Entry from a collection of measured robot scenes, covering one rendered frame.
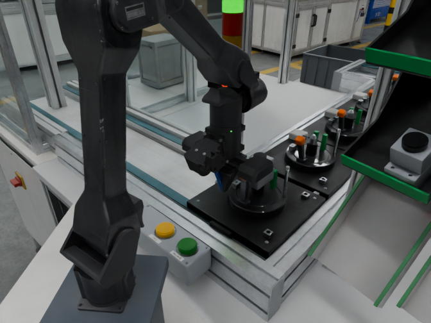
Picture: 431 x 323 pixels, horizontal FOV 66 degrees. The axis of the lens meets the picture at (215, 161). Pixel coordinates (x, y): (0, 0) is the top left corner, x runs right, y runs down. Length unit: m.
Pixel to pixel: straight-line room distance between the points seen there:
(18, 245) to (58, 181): 1.23
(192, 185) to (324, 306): 0.45
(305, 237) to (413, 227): 0.22
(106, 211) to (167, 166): 0.64
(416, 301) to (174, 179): 0.65
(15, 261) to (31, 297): 1.43
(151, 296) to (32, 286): 0.40
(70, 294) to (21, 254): 1.76
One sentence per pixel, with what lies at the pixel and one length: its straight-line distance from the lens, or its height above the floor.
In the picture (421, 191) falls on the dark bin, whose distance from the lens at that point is 0.51.
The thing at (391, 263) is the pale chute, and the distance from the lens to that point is 0.64.
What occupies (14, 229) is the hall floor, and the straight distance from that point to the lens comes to 2.50.
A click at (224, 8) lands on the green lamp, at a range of 0.84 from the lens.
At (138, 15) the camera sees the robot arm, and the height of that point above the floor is 1.42.
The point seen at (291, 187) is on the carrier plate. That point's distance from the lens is 0.87.
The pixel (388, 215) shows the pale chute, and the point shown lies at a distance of 0.66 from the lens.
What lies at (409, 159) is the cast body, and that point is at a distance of 0.50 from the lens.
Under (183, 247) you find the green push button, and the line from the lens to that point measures 0.69.
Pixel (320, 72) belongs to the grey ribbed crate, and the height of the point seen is 0.73.
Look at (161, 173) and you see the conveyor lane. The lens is 1.01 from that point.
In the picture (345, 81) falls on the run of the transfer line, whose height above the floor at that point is 0.92.
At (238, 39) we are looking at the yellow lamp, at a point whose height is 1.30.
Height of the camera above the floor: 1.47
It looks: 32 degrees down
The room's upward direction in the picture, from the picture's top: straight up
